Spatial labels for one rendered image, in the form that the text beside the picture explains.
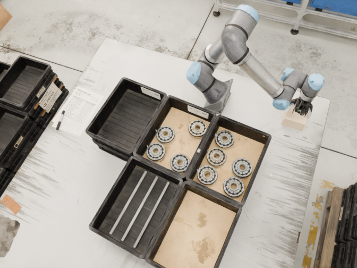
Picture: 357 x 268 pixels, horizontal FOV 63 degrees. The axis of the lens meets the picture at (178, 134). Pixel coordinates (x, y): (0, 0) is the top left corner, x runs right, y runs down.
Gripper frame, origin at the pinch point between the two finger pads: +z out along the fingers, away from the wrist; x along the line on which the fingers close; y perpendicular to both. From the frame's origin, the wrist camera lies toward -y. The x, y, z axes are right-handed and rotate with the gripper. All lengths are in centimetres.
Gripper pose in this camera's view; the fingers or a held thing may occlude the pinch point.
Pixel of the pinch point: (296, 111)
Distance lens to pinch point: 184.9
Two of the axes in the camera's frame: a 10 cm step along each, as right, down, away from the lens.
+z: 0.7, 4.3, 9.0
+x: 9.2, 3.1, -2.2
